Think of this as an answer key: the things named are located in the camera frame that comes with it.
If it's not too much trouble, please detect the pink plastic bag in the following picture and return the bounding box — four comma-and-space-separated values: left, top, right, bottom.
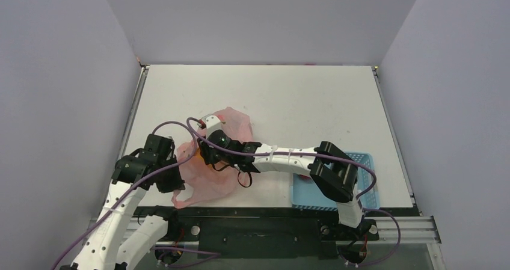
171, 107, 253, 209

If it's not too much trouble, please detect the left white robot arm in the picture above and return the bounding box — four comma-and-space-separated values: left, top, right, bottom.
57, 134, 184, 269

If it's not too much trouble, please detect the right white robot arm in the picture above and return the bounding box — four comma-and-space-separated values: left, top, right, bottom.
197, 130, 363, 238

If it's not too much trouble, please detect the orange fake fruit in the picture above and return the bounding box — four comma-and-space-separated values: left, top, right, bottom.
193, 148, 203, 160

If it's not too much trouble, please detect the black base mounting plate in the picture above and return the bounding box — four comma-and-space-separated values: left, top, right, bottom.
126, 206, 410, 259

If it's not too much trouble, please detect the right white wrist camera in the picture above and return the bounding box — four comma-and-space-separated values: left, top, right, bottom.
199, 114, 223, 137

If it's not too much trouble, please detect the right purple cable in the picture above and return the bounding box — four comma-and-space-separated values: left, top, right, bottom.
186, 117, 402, 268

